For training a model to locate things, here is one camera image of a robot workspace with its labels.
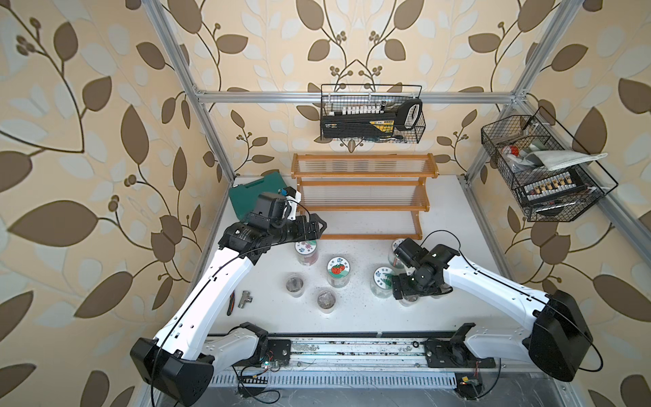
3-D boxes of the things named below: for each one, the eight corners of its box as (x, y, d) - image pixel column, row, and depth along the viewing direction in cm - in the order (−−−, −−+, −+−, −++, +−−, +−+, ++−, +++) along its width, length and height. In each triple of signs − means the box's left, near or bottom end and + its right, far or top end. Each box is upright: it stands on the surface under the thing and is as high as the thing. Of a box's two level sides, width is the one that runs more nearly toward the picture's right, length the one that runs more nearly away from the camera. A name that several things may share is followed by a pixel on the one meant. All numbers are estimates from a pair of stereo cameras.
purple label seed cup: (285, 299, 87) (282, 293, 82) (288, 278, 92) (285, 271, 87) (305, 299, 87) (303, 293, 82) (306, 278, 92) (305, 271, 87)
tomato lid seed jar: (327, 288, 89) (326, 278, 82) (327, 267, 94) (326, 256, 87) (349, 288, 89) (351, 278, 82) (349, 267, 94) (350, 256, 87)
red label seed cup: (317, 314, 83) (316, 309, 79) (318, 296, 87) (317, 289, 83) (336, 314, 83) (336, 309, 79) (336, 296, 87) (336, 289, 83)
